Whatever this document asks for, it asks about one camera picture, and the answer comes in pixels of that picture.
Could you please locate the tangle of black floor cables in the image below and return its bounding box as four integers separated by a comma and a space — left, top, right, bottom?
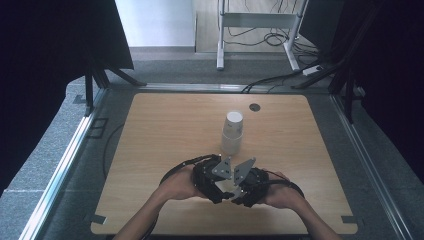
225, 25, 322, 58

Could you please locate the black power cable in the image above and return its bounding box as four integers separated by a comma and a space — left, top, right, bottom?
240, 59, 323, 95

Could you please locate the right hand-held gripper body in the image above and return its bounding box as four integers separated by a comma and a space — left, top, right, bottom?
233, 157, 271, 208

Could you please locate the black curtain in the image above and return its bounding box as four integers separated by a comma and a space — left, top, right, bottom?
0, 0, 135, 198
298, 0, 424, 184

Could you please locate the white metal stand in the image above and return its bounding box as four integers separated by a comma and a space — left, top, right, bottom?
216, 0, 310, 72

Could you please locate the white power strip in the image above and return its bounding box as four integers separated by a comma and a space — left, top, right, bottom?
301, 64, 324, 77

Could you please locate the white paper cup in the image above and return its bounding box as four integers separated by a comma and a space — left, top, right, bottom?
220, 132, 243, 156
215, 179, 242, 200
223, 111, 244, 138

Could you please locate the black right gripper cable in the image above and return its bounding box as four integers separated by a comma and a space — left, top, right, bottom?
263, 169, 305, 198

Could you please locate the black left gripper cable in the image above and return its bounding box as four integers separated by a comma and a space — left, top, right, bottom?
142, 153, 222, 240

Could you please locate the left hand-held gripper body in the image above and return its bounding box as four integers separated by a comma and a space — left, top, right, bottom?
192, 155, 233, 205

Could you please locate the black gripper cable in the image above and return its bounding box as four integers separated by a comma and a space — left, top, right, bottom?
142, 153, 222, 240
263, 169, 305, 198

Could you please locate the black tripod stand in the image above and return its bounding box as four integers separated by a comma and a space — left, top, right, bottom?
290, 0, 388, 125
83, 49, 148, 118

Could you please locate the person's right hand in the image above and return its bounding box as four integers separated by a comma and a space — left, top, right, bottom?
262, 171, 304, 211

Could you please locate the person's left hand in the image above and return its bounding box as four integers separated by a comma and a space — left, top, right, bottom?
159, 164, 205, 202

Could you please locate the thin black floor cable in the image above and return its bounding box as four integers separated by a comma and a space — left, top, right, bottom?
102, 122, 126, 180

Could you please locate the aluminium floor rail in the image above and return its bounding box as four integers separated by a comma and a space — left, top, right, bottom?
329, 94, 415, 240
19, 87, 108, 240
135, 82, 288, 95

